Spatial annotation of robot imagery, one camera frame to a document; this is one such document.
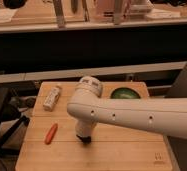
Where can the black eraser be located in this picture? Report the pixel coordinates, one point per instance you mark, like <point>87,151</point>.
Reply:
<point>85,140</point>

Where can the wooden cutting board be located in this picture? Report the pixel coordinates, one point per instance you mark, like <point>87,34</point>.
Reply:
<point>112,148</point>

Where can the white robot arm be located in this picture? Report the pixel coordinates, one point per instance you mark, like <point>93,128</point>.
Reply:
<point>165,116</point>

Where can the white plastic bottle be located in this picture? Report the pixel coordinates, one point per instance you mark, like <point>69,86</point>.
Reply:
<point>52,97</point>

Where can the white ceramic cup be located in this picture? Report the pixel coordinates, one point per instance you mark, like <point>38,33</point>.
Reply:
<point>84,128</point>

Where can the orange carrot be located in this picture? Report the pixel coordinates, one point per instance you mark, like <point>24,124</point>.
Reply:
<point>51,133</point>

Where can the green bowl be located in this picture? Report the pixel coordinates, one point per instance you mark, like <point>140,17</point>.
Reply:
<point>124,93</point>

